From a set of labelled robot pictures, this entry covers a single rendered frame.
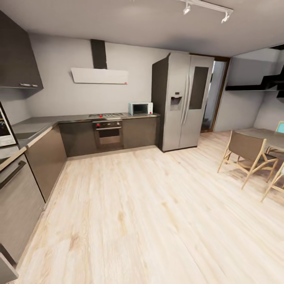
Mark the poster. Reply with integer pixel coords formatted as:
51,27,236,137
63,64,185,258
0,103,18,148

